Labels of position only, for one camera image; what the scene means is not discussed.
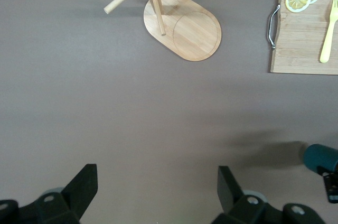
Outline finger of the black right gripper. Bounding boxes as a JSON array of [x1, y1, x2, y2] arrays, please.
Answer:
[[316, 165, 338, 204]]

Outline wooden mug tree rack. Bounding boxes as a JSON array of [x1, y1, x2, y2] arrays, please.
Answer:
[[104, 0, 222, 62]]

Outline brown table cover sheet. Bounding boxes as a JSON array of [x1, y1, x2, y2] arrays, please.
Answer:
[[0, 0, 338, 224]]

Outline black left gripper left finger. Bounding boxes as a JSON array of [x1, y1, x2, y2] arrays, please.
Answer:
[[0, 164, 98, 224]]

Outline yellow plastic fork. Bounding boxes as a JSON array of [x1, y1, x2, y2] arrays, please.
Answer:
[[319, 0, 338, 63]]

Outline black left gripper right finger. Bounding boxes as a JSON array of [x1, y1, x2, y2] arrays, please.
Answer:
[[211, 165, 325, 224]]

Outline wooden cutting board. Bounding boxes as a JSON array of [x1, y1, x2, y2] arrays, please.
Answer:
[[268, 0, 338, 76]]

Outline dark teal cup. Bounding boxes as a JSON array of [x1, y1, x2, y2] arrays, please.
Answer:
[[303, 143, 338, 177]]

